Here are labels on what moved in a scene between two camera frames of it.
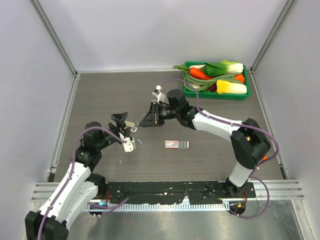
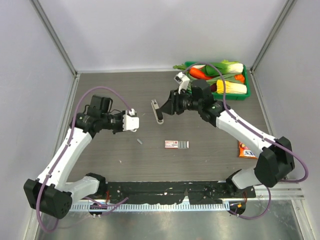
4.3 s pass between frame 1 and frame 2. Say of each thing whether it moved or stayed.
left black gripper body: moved
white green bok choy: stayed
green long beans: stayed
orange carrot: stayed
